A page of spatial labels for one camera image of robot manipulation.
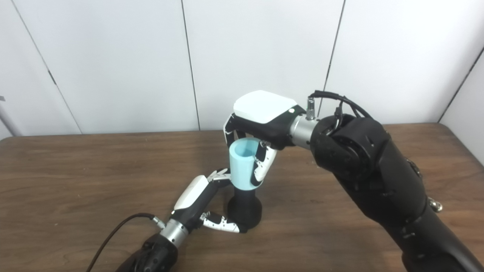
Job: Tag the light blue cylinder cup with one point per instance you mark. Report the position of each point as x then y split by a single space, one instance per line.
242 170

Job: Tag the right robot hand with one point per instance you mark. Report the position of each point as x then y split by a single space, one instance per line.
264 113

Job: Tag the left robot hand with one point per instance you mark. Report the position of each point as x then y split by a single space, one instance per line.
193 204

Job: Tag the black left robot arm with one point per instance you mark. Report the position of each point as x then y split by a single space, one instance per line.
155 253

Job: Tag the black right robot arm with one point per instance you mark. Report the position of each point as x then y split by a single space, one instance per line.
378 181

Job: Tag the black funnel-shaped nozzle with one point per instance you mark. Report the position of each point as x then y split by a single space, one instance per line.
245 211

